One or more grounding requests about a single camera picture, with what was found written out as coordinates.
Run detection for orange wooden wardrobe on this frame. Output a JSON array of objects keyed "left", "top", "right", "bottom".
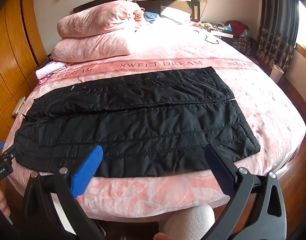
[{"left": 0, "top": 0, "right": 52, "bottom": 121}]

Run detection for white plastic bar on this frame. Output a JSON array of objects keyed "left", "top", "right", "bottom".
[{"left": 11, "top": 97, "right": 27, "bottom": 117}]

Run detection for window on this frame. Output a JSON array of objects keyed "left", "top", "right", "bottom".
[{"left": 294, "top": 0, "right": 306, "bottom": 53}]

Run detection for white waste bin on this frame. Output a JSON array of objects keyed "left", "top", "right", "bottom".
[{"left": 270, "top": 64, "right": 285, "bottom": 83}]

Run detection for person's left hand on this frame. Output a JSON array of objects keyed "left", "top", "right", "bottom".
[{"left": 0, "top": 190, "right": 11, "bottom": 217}]

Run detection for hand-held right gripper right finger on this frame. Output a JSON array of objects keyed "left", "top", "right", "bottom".
[{"left": 204, "top": 144, "right": 287, "bottom": 240}]

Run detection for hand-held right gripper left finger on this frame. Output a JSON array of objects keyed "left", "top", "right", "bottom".
[{"left": 23, "top": 144, "right": 105, "bottom": 240}]

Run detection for person's leg in white pants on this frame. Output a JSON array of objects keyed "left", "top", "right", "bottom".
[{"left": 157, "top": 203, "right": 216, "bottom": 240}]

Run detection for blue cloth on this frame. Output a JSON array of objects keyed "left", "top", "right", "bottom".
[{"left": 144, "top": 11, "right": 160, "bottom": 23}]

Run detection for dark patterned curtain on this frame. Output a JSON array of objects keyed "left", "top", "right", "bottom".
[{"left": 254, "top": 0, "right": 304, "bottom": 68}]

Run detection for pink white folded cloth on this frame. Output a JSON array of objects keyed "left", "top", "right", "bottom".
[{"left": 35, "top": 61, "right": 67, "bottom": 85}]

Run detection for red cloth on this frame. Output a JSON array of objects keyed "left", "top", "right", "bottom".
[{"left": 225, "top": 20, "right": 249, "bottom": 33}]

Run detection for pink pillow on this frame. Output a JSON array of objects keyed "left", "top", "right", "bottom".
[
  {"left": 51, "top": 31, "right": 135, "bottom": 63},
  {"left": 57, "top": 1, "right": 148, "bottom": 40}
]

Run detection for pink printed bed blanket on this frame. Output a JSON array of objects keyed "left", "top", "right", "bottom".
[{"left": 4, "top": 17, "right": 306, "bottom": 221}]

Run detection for white pillow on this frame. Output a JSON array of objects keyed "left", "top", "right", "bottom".
[{"left": 159, "top": 5, "right": 191, "bottom": 25}]

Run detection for black quilted pants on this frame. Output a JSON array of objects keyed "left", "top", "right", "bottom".
[{"left": 14, "top": 66, "right": 261, "bottom": 178}]

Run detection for black cable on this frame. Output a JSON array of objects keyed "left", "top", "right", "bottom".
[{"left": 192, "top": 29, "right": 220, "bottom": 45}]

